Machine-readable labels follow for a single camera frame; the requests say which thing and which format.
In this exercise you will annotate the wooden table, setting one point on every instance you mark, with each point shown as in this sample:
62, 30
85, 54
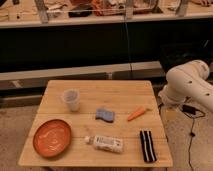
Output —
121, 97

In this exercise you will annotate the orange toy carrot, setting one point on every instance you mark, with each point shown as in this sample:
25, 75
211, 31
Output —
140, 111

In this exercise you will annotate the white plastic bottle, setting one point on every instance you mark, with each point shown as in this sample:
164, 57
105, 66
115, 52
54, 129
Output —
105, 143

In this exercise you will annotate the orange plate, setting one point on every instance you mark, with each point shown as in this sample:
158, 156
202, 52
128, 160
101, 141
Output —
52, 138

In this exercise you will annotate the blue sponge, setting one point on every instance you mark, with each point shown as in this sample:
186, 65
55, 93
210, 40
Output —
105, 115

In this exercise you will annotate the black power adapter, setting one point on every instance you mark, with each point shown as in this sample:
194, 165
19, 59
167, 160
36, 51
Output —
189, 109

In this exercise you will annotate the translucent plastic cup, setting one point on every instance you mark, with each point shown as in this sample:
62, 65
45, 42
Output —
71, 98

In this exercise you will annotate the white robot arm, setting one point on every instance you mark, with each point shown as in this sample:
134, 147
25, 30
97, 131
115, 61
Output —
188, 80

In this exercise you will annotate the black box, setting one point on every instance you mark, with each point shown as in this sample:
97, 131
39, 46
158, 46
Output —
171, 55

